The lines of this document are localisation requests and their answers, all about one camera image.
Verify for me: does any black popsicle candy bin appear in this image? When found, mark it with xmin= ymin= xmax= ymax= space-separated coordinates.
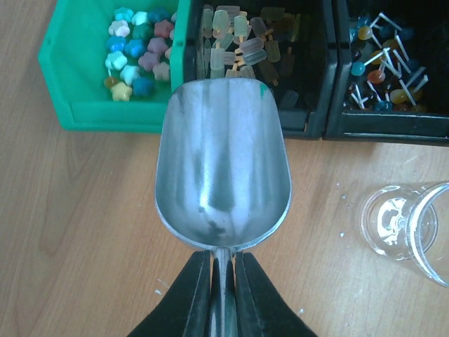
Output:
xmin=171 ymin=1 xmax=337 ymax=138

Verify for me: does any green candy bin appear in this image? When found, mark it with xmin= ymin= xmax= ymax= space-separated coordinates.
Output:
xmin=39 ymin=1 xmax=198 ymax=133

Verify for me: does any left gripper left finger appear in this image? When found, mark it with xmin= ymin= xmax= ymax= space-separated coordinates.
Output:
xmin=129 ymin=251 xmax=210 ymax=337

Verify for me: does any clear plastic jar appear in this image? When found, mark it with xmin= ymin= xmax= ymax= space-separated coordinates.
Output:
xmin=359 ymin=181 xmax=448 ymax=287

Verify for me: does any black lollipop candy bin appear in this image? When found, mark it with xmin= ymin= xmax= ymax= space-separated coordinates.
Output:
xmin=324 ymin=1 xmax=448 ymax=144

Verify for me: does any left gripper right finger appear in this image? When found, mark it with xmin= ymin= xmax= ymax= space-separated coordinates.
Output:
xmin=235 ymin=252 xmax=316 ymax=337

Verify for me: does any metal scoop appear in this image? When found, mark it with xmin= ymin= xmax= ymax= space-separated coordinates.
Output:
xmin=154 ymin=78 xmax=292 ymax=336

